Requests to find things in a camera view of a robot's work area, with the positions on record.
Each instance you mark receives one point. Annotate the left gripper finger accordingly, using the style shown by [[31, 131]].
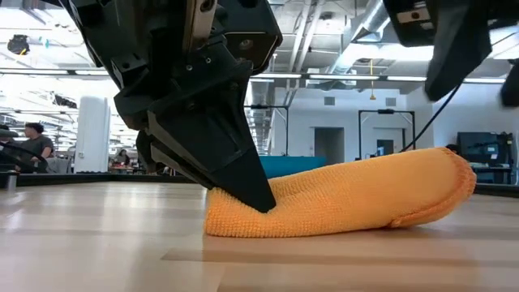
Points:
[[162, 164], [219, 154]]

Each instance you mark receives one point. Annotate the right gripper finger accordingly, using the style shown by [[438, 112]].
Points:
[[458, 48], [511, 89]]

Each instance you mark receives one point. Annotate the orange microfiber towel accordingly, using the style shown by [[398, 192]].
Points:
[[344, 198]]

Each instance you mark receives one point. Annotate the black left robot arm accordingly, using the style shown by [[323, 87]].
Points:
[[87, 24]]

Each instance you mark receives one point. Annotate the person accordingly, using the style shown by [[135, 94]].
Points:
[[38, 148], [453, 149], [122, 157]]

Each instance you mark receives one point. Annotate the white building pillar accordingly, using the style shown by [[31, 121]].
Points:
[[92, 134]]

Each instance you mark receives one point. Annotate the dark side table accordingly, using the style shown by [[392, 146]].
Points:
[[492, 175]]

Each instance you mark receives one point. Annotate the black ceiling device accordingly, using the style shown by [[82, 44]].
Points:
[[18, 44]]

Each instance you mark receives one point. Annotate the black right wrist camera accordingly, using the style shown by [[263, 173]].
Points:
[[409, 22]]

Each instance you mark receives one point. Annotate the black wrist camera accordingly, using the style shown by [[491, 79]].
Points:
[[253, 36], [409, 22]]

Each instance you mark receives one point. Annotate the large dark wall screen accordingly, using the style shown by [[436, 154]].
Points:
[[482, 148]]

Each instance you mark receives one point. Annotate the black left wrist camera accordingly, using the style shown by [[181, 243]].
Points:
[[253, 36]]

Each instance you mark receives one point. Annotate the silver slanted ventilation duct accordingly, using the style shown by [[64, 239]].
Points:
[[365, 28]]

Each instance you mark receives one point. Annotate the black background station frame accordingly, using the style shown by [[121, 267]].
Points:
[[385, 111]]

